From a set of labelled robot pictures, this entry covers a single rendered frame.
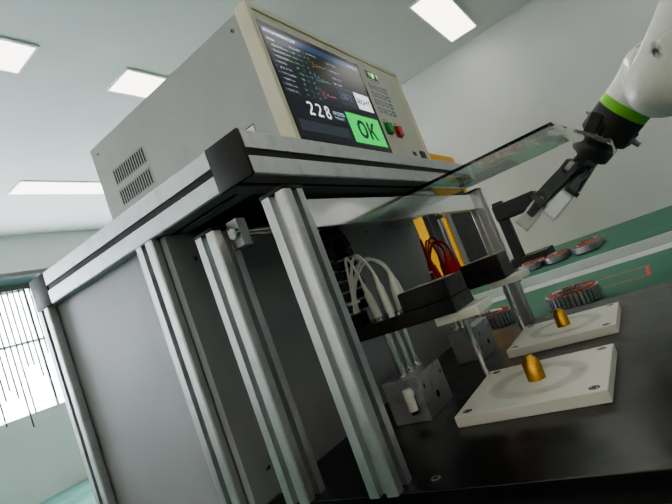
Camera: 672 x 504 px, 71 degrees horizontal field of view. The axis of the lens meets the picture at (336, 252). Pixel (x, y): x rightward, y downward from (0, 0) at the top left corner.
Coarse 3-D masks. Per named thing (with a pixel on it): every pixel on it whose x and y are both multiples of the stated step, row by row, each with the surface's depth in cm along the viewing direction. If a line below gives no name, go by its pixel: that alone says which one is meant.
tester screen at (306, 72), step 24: (288, 48) 62; (312, 48) 67; (288, 72) 59; (312, 72) 65; (336, 72) 71; (288, 96) 57; (312, 96) 62; (336, 96) 68; (312, 120) 60; (336, 120) 65; (360, 144) 68
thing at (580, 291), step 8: (592, 280) 101; (568, 288) 105; (576, 288) 104; (584, 288) 97; (592, 288) 97; (600, 288) 98; (552, 296) 101; (560, 296) 99; (568, 296) 97; (576, 296) 97; (584, 296) 96; (592, 296) 96; (600, 296) 97; (552, 304) 100; (560, 304) 99; (568, 304) 97; (576, 304) 97; (584, 304) 97
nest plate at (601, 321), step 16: (608, 304) 75; (576, 320) 72; (592, 320) 68; (608, 320) 65; (528, 336) 74; (544, 336) 70; (560, 336) 66; (576, 336) 64; (592, 336) 63; (512, 352) 69; (528, 352) 68
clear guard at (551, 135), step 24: (504, 144) 68; (528, 144) 72; (552, 144) 81; (600, 144) 69; (456, 168) 72; (480, 168) 77; (504, 168) 87; (408, 192) 77; (432, 192) 83; (456, 192) 95
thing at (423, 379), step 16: (416, 368) 60; (432, 368) 59; (384, 384) 58; (400, 384) 56; (416, 384) 55; (432, 384) 58; (400, 400) 57; (416, 400) 55; (432, 400) 56; (448, 400) 59; (400, 416) 57; (416, 416) 56; (432, 416) 55
